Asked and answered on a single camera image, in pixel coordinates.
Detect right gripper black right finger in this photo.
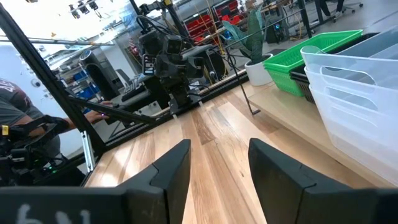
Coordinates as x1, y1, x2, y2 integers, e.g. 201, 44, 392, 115
248, 138, 377, 224

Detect snake plant in white pot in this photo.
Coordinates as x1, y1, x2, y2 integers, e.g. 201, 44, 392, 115
221, 6, 274, 87

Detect black aluminium table frame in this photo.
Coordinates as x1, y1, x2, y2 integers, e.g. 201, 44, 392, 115
0, 0, 249, 175

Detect black cylinder appliance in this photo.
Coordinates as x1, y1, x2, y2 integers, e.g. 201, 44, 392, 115
79, 49, 121, 101

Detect red storage bins rack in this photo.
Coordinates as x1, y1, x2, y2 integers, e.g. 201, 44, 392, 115
185, 0, 246, 43

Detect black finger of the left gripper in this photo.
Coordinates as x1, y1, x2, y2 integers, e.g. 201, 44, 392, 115
186, 55, 206, 78
141, 54, 156, 76

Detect person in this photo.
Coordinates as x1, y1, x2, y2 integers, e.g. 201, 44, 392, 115
0, 77, 113, 159
317, 0, 346, 18

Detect green mesh plastic basket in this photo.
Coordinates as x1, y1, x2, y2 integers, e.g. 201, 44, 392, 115
266, 67, 305, 97
263, 29, 364, 74

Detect black table leg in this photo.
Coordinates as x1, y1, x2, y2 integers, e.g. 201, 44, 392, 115
297, 0, 327, 38

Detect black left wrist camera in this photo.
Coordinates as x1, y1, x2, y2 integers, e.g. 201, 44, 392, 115
161, 34, 184, 56

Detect blue storage bins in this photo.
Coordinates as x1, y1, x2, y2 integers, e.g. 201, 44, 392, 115
73, 70, 103, 100

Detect clear plastic basket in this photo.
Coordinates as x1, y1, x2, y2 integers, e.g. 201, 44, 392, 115
300, 26, 398, 93
306, 83, 398, 188

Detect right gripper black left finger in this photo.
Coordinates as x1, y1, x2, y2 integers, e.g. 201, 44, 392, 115
116, 139, 192, 224

